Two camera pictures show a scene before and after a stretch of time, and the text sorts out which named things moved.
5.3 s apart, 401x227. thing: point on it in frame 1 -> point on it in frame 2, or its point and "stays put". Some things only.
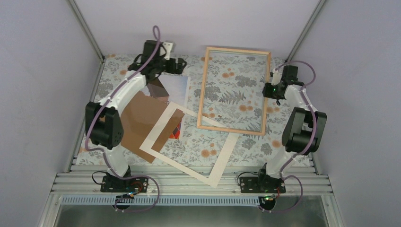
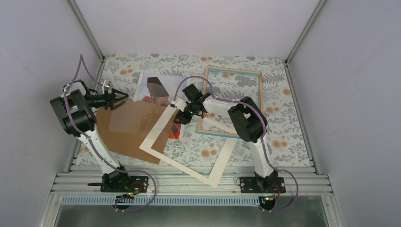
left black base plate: x=110 y=184 stays put
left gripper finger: x=179 y=66 -> x=117 y=104
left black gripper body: x=158 y=64 -> x=100 y=102
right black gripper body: x=273 y=93 -> x=195 y=112
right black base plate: x=265 y=185 stays put
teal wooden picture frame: x=268 y=54 -> x=200 y=129
